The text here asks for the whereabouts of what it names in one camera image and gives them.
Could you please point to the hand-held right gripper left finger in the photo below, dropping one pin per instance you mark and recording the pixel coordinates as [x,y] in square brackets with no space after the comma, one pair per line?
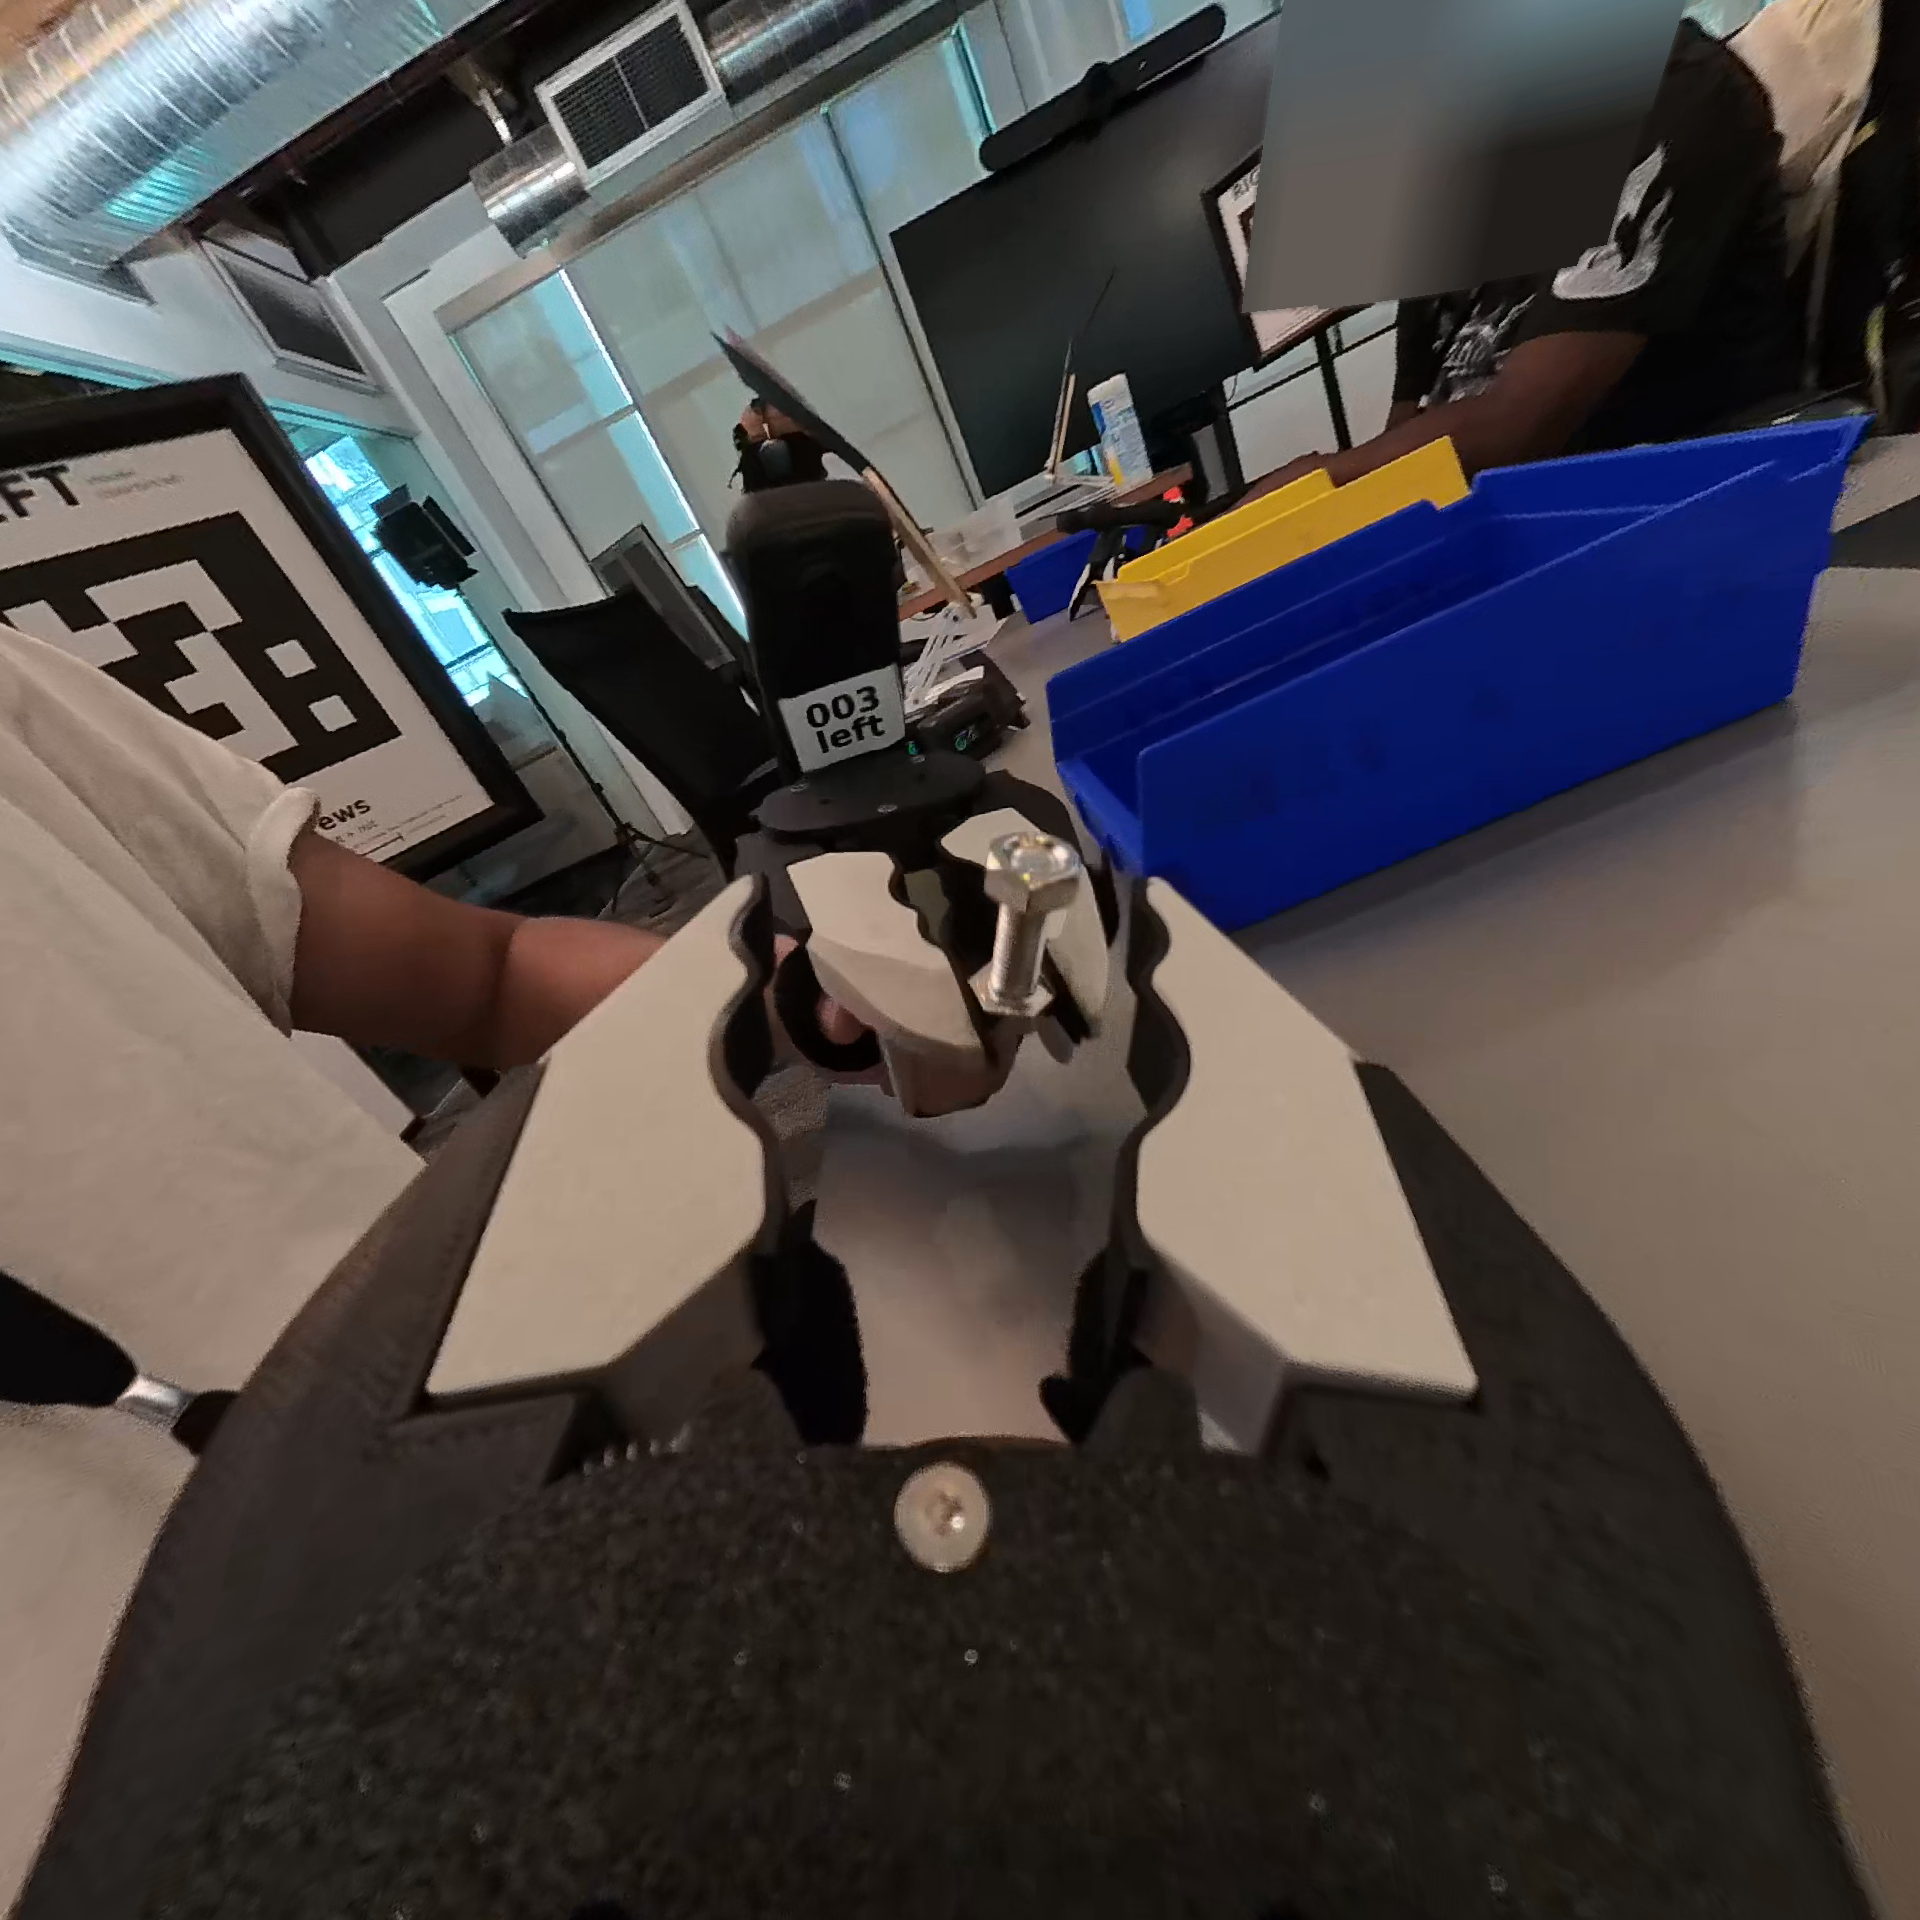
[602,1198]

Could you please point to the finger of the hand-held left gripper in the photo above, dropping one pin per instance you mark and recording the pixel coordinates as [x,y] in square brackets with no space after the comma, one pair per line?
[1083,945]
[887,959]

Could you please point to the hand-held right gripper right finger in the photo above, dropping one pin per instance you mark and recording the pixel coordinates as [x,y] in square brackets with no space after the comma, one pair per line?
[1305,1198]

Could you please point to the silver hex bolt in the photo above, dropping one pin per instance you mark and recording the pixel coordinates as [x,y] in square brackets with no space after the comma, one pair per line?
[1022,929]

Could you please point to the silver hex nut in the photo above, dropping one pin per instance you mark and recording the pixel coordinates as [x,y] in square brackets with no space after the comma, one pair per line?
[1010,996]

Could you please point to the person's left forearm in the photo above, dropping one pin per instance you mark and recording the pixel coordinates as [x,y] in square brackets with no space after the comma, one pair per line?
[451,959]

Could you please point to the grey desk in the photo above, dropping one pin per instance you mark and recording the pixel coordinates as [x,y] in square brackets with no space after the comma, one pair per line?
[1652,1125]

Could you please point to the person's left hand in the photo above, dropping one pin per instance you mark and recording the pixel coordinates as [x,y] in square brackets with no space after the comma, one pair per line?
[843,1026]

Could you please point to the white folding stand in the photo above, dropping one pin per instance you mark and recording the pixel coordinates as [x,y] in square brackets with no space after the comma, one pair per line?
[946,644]

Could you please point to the small black device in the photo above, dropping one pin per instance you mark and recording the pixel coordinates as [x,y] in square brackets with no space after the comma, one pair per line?
[960,719]

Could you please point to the small tilted black screen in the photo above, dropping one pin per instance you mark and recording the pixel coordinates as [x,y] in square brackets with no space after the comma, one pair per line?
[788,398]

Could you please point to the black chair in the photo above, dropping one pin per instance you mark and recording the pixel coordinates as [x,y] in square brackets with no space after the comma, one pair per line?
[631,705]

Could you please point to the small blue bin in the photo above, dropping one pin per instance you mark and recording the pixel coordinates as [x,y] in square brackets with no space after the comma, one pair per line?
[1043,576]

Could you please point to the white wipes canister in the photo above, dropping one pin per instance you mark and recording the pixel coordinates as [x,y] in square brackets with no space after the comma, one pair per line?
[1119,428]

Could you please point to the large black screen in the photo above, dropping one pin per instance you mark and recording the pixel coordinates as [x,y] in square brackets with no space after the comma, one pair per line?
[1051,328]

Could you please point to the black studio light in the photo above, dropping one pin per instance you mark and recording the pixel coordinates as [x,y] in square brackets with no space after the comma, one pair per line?
[425,539]

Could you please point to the blue plastic bin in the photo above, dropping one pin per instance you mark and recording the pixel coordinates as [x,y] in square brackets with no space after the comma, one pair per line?
[1426,719]

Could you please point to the yellow plastic bin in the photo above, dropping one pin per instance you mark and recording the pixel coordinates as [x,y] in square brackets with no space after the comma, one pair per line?
[1275,539]

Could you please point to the person's white shirt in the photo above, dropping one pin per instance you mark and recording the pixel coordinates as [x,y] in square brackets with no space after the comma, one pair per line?
[120,1050]

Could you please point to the white air vent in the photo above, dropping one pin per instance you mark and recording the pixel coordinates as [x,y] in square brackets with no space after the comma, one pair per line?
[631,83]

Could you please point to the black badge reel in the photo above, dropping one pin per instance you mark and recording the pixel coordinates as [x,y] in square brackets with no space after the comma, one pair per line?
[61,1365]

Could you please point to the framed marker poster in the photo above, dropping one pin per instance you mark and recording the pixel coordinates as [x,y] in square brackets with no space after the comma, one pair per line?
[1234,223]
[225,600]

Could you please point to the black video bar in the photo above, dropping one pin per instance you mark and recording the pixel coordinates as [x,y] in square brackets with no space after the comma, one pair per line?
[1095,89]

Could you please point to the cream jacket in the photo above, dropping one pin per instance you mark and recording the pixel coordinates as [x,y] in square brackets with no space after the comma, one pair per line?
[1800,89]

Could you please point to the silver air duct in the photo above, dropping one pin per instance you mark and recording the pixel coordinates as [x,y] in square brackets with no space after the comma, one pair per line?
[225,134]
[782,37]

